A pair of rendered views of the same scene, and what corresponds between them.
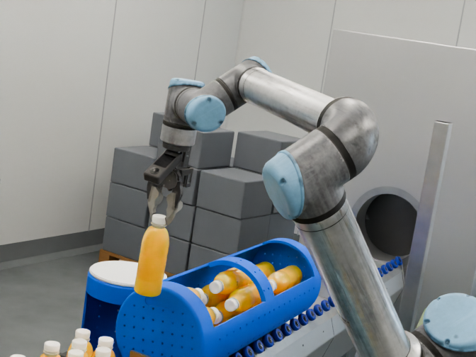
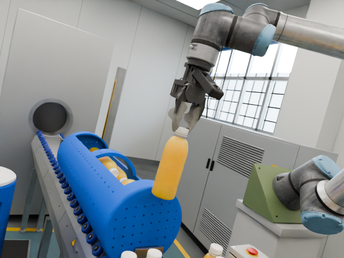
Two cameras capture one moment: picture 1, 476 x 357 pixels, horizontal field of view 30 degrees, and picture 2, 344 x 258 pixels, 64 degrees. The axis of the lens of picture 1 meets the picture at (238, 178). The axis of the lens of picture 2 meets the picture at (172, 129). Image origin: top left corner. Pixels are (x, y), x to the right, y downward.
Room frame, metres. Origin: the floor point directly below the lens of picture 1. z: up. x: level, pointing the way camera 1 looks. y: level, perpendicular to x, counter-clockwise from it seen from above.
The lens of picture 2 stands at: (1.86, 0.89, 1.50)
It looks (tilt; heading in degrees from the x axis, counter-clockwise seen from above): 5 degrees down; 302
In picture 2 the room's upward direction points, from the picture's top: 14 degrees clockwise
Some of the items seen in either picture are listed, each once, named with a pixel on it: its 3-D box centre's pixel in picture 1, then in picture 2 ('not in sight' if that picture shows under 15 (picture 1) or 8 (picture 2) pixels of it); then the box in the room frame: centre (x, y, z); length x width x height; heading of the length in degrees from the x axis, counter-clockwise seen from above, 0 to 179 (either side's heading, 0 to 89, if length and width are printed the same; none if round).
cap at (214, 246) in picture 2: not in sight; (215, 251); (2.10, 0.08, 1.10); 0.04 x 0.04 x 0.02
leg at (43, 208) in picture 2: not in sight; (44, 200); (4.09, -0.76, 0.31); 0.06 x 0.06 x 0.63; 65
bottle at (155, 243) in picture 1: (153, 257); (171, 164); (2.26, 0.19, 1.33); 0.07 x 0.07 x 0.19
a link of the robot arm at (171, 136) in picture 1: (177, 134); (201, 56); (2.27, 0.17, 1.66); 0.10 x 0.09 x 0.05; 65
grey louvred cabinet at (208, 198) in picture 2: not in sight; (222, 185); (2.93, -2.28, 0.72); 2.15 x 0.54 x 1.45; 148
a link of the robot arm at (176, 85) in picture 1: (184, 103); (212, 28); (2.26, 0.16, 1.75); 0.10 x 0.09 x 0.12; 25
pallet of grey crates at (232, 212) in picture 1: (202, 205); not in sight; (6.48, 0.23, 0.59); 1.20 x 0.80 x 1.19; 58
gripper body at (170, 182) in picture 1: (173, 165); (191, 83); (2.28, 0.17, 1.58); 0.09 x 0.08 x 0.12; 155
